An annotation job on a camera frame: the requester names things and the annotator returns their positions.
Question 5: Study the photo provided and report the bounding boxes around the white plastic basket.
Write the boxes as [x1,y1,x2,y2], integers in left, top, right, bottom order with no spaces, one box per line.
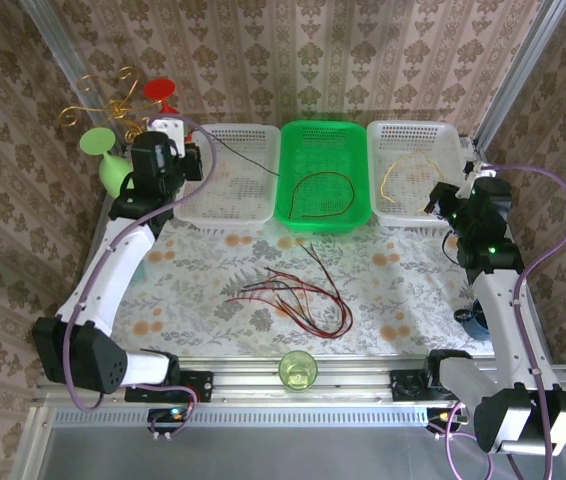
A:
[172,123,284,234]
[365,119,477,227]

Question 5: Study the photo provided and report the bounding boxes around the green plastic wine glass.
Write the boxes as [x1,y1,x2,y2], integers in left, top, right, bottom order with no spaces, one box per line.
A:
[79,127,137,197]

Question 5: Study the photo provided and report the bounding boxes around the red plastic wine glass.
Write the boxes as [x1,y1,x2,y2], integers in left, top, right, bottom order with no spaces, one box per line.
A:
[142,78,182,119]

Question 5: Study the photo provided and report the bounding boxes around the dark blue cup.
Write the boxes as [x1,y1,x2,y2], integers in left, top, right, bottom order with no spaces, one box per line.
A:
[452,299,493,342]

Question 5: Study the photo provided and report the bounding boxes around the floral patterned tablecloth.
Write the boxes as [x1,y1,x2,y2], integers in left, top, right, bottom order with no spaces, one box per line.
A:
[82,142,519,359]

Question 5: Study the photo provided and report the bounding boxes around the green plastic basket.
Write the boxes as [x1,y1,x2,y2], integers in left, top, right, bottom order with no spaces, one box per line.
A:
[273,119,372,235]

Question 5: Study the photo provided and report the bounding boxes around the small black circuit board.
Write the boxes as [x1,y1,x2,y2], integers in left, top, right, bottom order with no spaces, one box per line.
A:
[425,407,469,434]
[146,407,189,435]

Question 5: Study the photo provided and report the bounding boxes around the clear green plastic cup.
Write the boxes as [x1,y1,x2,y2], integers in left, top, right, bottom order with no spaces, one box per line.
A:
[277,349,319,394]

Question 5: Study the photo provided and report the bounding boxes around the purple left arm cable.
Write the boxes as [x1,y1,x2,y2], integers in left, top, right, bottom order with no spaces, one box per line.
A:
[65,117,218,441]

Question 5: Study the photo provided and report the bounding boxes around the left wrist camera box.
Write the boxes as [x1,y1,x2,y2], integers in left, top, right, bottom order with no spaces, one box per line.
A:
[146,117,188,151]

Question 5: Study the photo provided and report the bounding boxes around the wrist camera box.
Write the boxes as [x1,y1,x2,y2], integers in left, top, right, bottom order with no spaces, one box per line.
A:
[462,160,497,184]
[146,117,188,151]

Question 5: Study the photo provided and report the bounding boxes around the gold wire glass rack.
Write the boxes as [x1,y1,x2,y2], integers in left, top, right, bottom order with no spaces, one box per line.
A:
[57,67,159,151]

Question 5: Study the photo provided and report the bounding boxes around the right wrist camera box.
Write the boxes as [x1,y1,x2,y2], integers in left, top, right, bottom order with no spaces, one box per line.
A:
[462,160,497,184]

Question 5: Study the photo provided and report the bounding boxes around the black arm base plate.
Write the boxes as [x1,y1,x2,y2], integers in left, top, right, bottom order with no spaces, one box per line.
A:
[125,369,214,404]
[390,369,483,402]

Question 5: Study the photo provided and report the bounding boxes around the aluminium extrusion frame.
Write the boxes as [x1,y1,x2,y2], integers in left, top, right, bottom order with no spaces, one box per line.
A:
[10,0,566,480]

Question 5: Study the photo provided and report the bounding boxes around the grey slotted cable duct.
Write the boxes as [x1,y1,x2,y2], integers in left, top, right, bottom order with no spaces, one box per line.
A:
[50,405,432,427]

